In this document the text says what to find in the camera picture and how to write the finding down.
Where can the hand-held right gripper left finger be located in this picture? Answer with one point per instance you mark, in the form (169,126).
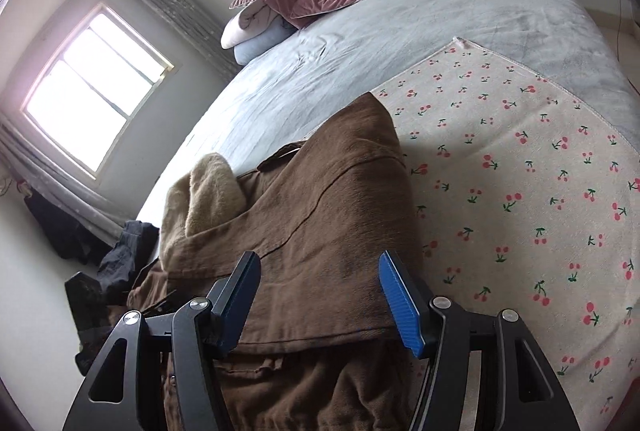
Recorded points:
(239,301)

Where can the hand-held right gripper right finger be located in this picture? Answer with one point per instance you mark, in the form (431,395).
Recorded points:
(400,298)

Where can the brown jacket with fleece lining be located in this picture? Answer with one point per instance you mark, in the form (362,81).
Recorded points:
(320,231)

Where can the dark grey garment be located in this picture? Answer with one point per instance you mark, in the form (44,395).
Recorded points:
(125,256)

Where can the cherry print cloth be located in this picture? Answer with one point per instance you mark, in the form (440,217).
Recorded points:
(520,191)

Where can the black clothing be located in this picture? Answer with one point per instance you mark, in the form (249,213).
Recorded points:
(60,231)

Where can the grey patterned curtain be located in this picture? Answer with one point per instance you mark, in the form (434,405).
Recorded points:
(55,181)
(170,6)

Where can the window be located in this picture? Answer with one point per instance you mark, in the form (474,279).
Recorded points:
(95,88)

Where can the grey-blue bed sheet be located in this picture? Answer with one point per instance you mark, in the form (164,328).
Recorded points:
(400,41)

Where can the light blue pillow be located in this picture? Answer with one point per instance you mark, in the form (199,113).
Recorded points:
(262,41)

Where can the white pillow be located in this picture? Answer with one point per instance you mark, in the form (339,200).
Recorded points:
(245,23)

